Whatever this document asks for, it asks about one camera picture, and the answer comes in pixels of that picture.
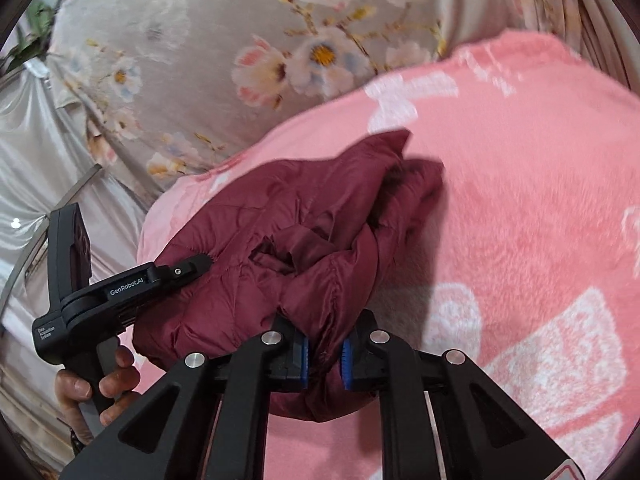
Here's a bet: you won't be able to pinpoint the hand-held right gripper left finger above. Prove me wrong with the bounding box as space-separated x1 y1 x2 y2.
60 315 312 480

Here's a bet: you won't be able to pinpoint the grey floral bedsheet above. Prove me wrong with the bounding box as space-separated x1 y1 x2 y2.
45 0 626 196

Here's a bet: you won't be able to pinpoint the green plant leaves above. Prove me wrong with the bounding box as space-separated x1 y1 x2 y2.
0 0 55 68

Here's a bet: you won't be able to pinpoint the maroon puffer jacket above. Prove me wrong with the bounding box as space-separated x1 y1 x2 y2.
132 129 446 423

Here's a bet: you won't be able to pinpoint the pale satin cloth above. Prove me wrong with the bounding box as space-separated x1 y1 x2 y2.
0 60 151 461

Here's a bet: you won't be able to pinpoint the pink printed blanket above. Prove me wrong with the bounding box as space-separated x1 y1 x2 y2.
137 30 640 480

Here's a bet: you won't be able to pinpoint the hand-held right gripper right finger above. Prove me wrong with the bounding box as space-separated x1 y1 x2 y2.
341 309 576 480

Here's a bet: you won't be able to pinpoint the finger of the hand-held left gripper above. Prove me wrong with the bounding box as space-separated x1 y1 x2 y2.
155 254 213 286

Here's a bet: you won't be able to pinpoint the person's left hand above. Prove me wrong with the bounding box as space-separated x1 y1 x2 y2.
55 347 142 441

